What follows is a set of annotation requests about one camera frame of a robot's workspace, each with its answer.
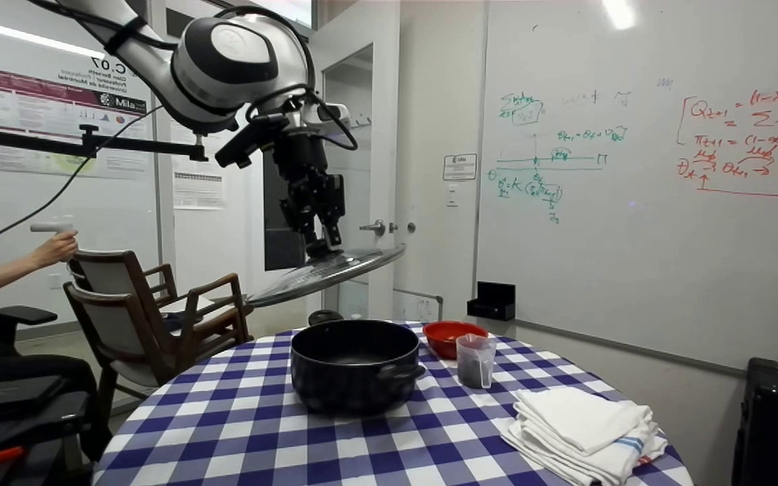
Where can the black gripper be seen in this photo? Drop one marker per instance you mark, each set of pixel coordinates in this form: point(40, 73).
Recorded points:
point(310, 192)

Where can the black office chair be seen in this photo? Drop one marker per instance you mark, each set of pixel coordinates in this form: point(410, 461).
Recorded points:
point(43, 412)

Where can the folded white towels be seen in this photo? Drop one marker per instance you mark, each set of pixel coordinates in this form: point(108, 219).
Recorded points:
point(583, 439)

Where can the blue white checkered tablecloth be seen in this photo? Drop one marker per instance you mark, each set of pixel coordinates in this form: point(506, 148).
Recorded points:
point(238, 423)

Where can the black cooking pot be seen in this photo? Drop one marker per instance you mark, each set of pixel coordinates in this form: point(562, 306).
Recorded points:
point(354, 368)

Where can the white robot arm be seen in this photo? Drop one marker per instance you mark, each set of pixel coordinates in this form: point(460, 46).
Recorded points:
point(248, 72)

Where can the black camera boom pole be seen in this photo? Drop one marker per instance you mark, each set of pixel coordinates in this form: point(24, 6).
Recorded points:
point(93, 144)

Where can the small black round object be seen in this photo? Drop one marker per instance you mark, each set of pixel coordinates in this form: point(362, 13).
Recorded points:
point(321, 318)

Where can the red bowl with beans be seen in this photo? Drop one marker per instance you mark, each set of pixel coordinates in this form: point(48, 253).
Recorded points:
point(444, 335)

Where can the wooden chair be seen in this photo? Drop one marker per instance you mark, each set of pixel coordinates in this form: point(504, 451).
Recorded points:
point(140, 327)

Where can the glass lid with black knob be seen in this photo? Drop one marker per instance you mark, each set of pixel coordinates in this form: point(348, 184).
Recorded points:
point(316, 277)

